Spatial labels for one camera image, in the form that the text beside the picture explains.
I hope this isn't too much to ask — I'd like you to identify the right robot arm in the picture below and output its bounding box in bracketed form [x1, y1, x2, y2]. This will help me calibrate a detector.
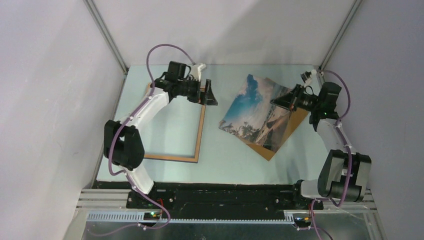
[270, 82, 372, 209]

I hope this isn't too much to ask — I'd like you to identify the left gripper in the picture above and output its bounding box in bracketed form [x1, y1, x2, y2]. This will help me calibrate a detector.
[177, 76, 217, 106]

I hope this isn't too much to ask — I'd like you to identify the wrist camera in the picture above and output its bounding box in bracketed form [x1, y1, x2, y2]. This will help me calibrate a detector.
[189, 63, 207, 82]
[300, 69, 318, 88]

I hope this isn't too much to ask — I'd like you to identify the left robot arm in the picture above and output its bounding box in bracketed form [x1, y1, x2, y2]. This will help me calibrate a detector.
[103, 61, 218, 208]

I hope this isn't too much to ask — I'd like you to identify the brown backing board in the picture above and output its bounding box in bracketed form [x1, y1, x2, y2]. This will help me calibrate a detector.
[242, 78, 308, 161]

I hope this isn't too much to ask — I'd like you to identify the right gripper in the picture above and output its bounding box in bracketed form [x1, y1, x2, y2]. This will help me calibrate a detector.
[270, 83, 321, 112]

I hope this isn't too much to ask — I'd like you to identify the aluminium base frame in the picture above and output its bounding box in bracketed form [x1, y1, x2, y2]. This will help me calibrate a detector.
[65, 182, 386, 240]

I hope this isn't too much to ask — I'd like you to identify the wooden picture frame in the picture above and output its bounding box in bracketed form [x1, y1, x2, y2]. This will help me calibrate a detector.
[141, 96, 206, 163]

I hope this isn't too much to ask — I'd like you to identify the beach photo print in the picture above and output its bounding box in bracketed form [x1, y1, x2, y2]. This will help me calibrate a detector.
[218, 74, 291, 154]

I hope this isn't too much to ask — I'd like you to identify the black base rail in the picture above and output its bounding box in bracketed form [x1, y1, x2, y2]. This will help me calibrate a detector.
[93, 181, 312, 221]

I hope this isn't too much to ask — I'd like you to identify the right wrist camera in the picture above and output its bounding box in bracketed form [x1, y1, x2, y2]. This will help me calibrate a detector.
[300, 69, 318, 88]

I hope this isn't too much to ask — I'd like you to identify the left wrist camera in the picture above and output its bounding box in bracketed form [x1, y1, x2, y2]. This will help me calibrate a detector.
[189, 63, 207, 82]

